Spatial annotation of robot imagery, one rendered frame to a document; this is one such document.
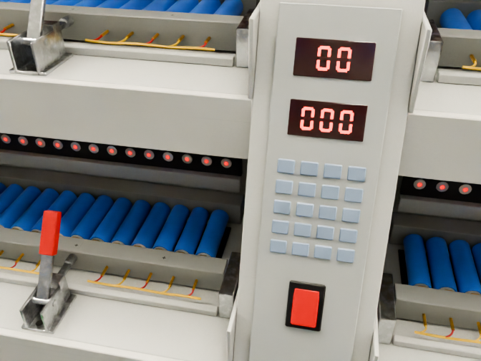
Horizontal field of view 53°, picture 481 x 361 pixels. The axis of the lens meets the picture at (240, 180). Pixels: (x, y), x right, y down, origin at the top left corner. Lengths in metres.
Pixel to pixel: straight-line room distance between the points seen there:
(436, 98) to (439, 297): 0.17
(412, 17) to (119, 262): 0.30
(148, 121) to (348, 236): 0.15
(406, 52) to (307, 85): 0.06
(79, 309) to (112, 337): 0.04
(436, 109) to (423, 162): 0.03
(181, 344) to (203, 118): 0.18
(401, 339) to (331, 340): 0.08
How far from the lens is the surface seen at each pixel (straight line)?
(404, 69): 0.30
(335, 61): 0.30
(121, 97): 0.33
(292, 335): 0.35
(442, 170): 0.33
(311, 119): 0.30
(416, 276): 0.44
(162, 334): 0.40
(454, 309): 0.42
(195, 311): 0.41
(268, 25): 0.30
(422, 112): 0.31
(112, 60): 0.38
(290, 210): 0.31
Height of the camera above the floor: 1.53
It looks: 14 degrees down
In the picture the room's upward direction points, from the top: 4 degrees clockwise
